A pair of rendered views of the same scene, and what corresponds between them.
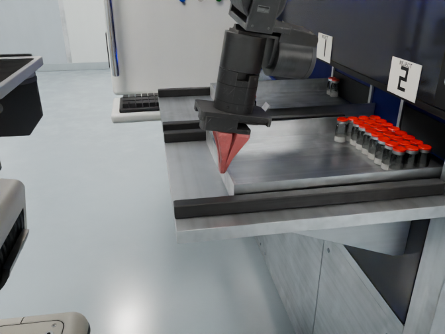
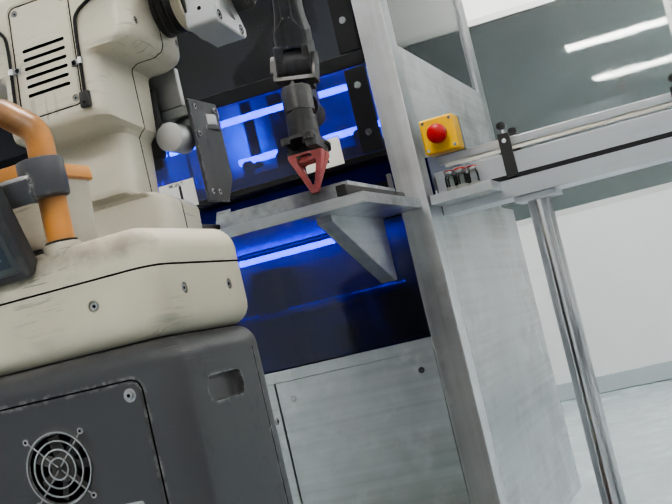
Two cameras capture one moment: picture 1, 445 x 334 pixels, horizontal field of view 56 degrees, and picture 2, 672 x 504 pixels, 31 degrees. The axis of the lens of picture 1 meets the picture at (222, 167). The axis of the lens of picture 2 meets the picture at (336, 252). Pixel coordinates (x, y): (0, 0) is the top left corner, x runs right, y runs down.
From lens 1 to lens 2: 209 cm
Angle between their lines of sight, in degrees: 67
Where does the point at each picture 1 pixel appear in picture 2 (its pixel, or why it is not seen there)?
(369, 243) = (384, 264)
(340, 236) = (374, 254)
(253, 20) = (315, 71)
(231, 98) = (314, 125)
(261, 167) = not seen: hidden behind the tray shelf
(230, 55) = (303, 97)
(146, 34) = not seen: outside the picture
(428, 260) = (420, 257)
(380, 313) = (402, 361)
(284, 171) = not seen: hidden behind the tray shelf
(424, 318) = (443, 303)
